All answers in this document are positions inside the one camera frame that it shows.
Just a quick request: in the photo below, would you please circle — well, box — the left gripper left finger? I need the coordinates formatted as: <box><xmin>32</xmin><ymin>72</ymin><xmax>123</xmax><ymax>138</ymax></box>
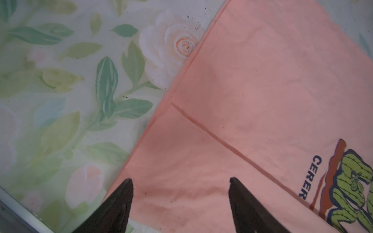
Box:
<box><xmin>73</xmin><ymin>179</ymin><xmax>134</xmax><ymax>233</ymax></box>

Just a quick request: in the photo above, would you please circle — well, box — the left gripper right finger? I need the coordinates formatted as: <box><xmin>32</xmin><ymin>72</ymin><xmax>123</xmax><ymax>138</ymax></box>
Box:
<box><xmin>228</xmin><ymin>177</ymin><xmax>289</xmax><ymax>233</ymax></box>

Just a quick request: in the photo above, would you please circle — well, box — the pink printed t-shirt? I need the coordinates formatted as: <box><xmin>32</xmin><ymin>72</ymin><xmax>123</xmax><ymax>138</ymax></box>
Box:
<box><xmin>115</xmin><ymin>1</ymin><xmax>373</xmax><ymax>233</ymax></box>

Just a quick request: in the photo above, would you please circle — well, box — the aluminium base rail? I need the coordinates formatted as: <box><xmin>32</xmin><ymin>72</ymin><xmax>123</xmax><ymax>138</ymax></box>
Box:
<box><xmin>1</xmin><ymin>187</ymin><xmax>53</xmax><ymax>233</ymax></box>

